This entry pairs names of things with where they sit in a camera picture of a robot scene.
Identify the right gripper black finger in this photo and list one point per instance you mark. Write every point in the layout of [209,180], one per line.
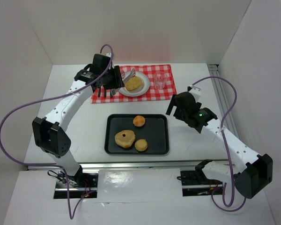
[177,114]
[170,106]

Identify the clear drinking glass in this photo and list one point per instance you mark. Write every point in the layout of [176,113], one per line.
[159,80]

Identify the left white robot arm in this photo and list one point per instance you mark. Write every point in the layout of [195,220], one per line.
[50,131]

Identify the small round bun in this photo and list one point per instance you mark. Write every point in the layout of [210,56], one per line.
[139,121]

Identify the speckled bread slice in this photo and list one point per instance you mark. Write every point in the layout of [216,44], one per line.
[134,84]

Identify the black serving tray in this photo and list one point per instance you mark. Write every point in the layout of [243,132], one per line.
[154,131]

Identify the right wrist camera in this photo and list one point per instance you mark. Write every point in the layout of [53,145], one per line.
[195,91]

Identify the aluminium side rail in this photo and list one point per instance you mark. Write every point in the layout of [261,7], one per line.
[222,100]

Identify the small round muffin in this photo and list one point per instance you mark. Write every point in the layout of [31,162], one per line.
[141,145]

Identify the flat bread with hole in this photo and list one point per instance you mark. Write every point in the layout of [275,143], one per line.
[125,138]

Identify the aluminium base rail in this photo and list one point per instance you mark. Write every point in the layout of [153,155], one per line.
[140,165]

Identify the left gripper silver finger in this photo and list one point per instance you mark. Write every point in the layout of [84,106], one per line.
[128,75]
[114,91]

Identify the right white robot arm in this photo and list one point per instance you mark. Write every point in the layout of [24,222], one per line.
[253,171]

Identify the white round plate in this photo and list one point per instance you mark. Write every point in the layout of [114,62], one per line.
[140,90]

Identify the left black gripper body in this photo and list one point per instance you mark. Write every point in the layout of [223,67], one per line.
[108,83]

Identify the red checkered cloth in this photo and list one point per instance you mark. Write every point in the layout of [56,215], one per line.
[152,94]

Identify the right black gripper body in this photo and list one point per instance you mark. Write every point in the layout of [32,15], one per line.
[174,106]

